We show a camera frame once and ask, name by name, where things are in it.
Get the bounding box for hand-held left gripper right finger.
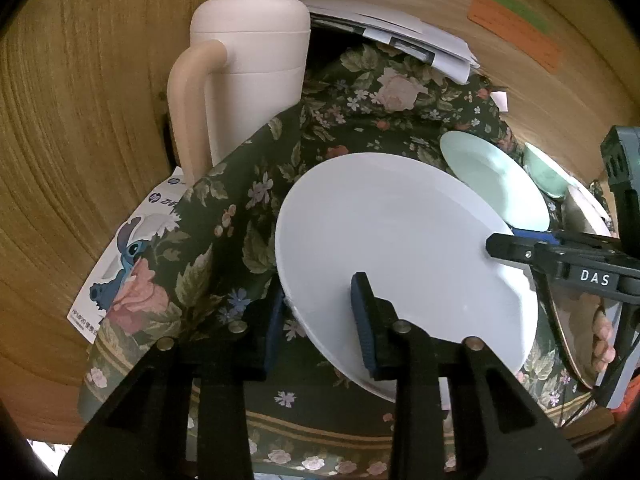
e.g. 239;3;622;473
350;271;586;480

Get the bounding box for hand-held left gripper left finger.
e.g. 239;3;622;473
57;287;286;480

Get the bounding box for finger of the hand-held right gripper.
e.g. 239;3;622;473
486;229;623;306

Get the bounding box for white bowl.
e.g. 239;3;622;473
532;185;621;392

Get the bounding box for light green plate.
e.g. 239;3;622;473
439;131;551;231

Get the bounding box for light green bowl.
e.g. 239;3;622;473
522;142;573;198

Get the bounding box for large white plate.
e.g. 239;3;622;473
275;152;540;403

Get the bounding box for person's right hand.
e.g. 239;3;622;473
591;305;618;376

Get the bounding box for orange paper note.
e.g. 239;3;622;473
467;0;563;75

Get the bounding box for Stitch cartoon paper sheet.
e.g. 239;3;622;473
66;165;188;346

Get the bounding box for green paper note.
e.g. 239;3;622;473
482;0;551;36

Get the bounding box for dark floral tablecloth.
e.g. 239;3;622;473
77;42;621;480

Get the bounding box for stack of white papers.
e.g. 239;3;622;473
287;0;481;85

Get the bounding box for beige pitcher with handle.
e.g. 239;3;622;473
166;0;312;181

